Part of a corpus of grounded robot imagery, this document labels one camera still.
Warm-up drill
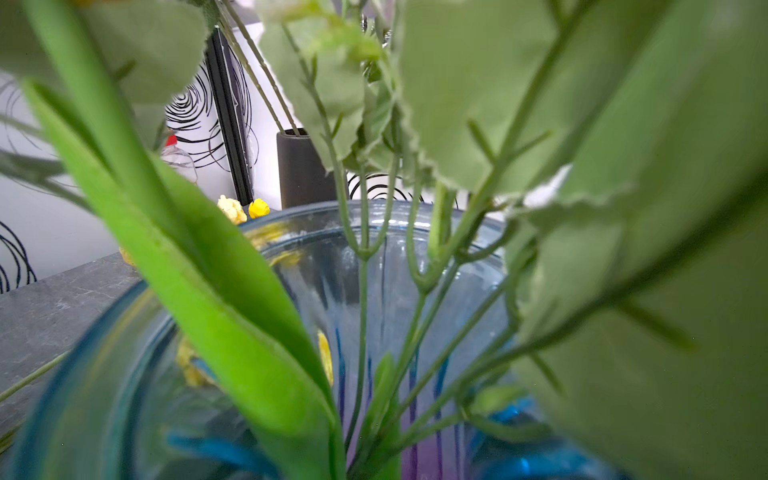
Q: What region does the black vase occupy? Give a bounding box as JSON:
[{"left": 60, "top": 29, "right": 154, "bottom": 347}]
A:
[{"left": 276, "top": 128, "right": 337, "bottom": 209}]

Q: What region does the purple glass vase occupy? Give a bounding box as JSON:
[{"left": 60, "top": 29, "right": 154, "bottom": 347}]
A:
[{"left": 10, "top": 192, "right": 623, "bottom": 479}]

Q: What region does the yellow poppy stem large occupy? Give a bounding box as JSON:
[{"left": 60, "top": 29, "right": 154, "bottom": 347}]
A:
[{"left": 247, "top": 198, "right": 271, "bottom": 219}]

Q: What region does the red lid plastic jar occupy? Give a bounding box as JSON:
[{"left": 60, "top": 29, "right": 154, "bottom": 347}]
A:
[{"left": 161, "top": 133, "right": 198, "bottom": 184}]

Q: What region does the yellow carnation bouquet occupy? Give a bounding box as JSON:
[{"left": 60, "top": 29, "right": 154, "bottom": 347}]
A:
[{"left": 1, "top": 1, "right": 767, "bottom": 479}]

